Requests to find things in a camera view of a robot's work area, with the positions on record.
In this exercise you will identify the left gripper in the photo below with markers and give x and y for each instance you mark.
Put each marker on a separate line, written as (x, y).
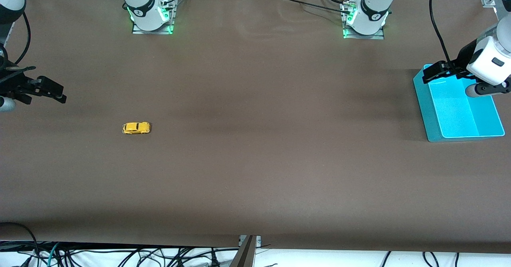
(464, 58)

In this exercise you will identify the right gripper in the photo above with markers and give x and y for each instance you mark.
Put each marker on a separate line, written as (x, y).
(8, 84)

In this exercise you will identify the yellow beetle toy car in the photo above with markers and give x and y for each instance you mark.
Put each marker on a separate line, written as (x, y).
(135, 128)

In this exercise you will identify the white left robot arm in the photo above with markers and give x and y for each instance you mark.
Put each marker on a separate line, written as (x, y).
(371, 7)

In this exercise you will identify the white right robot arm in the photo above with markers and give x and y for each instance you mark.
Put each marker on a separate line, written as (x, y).
(139, 3)

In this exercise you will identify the cyan plastic bin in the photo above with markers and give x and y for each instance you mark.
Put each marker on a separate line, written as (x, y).
(455, 115)

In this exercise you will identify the brown table cover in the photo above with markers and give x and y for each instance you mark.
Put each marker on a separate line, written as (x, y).
(255, 179)

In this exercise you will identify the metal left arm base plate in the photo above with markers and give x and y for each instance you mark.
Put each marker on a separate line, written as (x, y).
(377, 36)

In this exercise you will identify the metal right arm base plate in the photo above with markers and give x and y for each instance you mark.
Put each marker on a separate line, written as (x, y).
(153, 30)

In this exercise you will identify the aluminium frame profile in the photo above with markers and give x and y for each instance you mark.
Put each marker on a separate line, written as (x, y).
(245, 255)

